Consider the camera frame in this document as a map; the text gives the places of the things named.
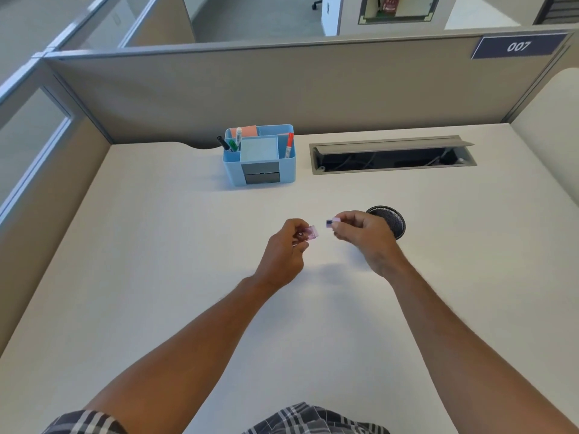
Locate black mesh round holder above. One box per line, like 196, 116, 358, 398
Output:
365, 205, 406, 240

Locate person's left hand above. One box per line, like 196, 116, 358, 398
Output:
252, 218, 317, 292

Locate beige curved side panel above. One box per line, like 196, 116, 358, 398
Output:
510, 68, 579, 208

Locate grey desk cable box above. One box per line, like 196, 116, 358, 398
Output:
309, 135, 477, 176

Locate dark blue number sign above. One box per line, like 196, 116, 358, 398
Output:
471, 33, 569, 60

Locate blue desk organizer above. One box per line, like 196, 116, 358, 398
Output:
222, 124, 297, 187

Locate background cubicle partitions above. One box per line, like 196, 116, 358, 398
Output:
45, 0, 196, 51

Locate person's right forearm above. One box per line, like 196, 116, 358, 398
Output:
384, 261, 579, 434

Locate grey plaid shirt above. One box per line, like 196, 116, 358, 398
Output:
42, 402, 392, 434

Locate person's right hand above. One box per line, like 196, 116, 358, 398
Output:
331, 210, 406, 280

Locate framed display case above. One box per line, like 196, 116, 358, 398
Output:
358, 0, 442, 26

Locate white cabinet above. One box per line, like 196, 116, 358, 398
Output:
321, 0, 345, 37

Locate beige cubicle partition panel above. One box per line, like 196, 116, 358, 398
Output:
44, 28, 579, 146

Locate blue sticky note pad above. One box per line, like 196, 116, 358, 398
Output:
240, 136, 279, 164

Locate glass cubicle side partition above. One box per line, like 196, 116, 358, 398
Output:
0, 58, 112, 355

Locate person's left forearm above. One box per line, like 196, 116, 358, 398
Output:
84, 275, 277, 434

